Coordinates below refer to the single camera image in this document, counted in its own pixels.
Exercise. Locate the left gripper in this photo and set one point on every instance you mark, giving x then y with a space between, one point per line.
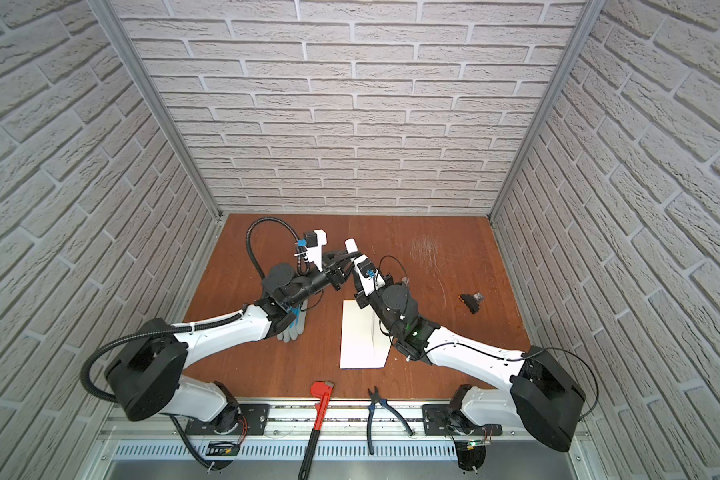
339 272

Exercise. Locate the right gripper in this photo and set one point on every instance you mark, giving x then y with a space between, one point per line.
365 300

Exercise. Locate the white glue stick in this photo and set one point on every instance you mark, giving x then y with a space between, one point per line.
352 250

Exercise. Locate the cream envelope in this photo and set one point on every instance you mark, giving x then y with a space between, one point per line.
363 345

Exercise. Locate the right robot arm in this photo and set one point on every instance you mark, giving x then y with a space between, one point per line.
541 395

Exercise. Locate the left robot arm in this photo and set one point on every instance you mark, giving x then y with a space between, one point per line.
147 376

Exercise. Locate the blue grey work glove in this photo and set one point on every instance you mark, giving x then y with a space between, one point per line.
296 327

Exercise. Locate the red pipe wrench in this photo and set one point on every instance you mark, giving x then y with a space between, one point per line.
321 390

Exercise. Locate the small black orange object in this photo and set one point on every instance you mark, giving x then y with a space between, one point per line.
472 301

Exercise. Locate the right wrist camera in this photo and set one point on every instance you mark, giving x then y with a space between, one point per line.
373 279

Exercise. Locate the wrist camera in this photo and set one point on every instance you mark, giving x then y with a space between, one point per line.
373 279
309 247

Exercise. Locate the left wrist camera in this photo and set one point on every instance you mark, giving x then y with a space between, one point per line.
309 247

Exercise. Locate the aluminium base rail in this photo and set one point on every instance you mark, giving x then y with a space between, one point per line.
353 444

